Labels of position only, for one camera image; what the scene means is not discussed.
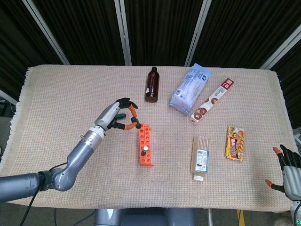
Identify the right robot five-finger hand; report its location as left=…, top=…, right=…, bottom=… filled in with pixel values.
left=265, top=144, right=301, bottom=201

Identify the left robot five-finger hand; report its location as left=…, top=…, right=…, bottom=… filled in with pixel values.
left=94, top=97, right=142, bottom=131

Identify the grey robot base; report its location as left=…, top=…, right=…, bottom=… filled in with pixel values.
left=94, top=208, right=196, bottom=226

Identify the beige woven tablecloth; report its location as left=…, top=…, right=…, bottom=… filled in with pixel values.
left=0, top=65, right=293, bottom=211

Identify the orange plastic tool holder block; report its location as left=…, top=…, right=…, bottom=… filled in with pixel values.
left=138, top=122, right=155, bottom=167

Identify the brown plastic bottle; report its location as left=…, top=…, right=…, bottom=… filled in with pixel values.
left=144, top=66, right=160, bottom=103

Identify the yellow snack packet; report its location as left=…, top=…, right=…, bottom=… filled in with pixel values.
left=224, top=126, right=245, bottom=162

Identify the blue and white pouch pack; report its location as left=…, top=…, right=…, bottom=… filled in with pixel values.
left=169, top=63, right=213, bottom=116

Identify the black pleated curtain panel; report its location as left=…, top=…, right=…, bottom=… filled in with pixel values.
left=191, top=0, right=301, bottom=69
left=124, top=0, right=203, bottom=67
left=0, top=0, right=64, bottom=99
left=270, top=44, right=301, bottom=129
left=32, top=0, right=126, bottom=66

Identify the clear bottle of wooden sticks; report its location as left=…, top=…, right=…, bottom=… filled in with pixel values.
left=190, top=135, right=210, bottom=182

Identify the long red white biscuit box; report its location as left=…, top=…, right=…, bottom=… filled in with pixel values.
left=190, top=78, right=236, bottom=126

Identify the grey metal partition post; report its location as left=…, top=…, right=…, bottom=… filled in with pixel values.
left=22, top=0, right=71, bottom=65
left=184, top=0, right=213, bottom=67
left=114, top=0, right=132, bottom=66
left=259, top=30, right=301, bottom=70
left=0, top=90, right=19, bottom=106

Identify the dark box with cable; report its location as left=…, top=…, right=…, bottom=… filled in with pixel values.
left=0, top=98, right=15, bottom=117

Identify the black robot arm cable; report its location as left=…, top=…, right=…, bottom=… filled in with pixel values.
left=20, top=161, right=69, bottom=226

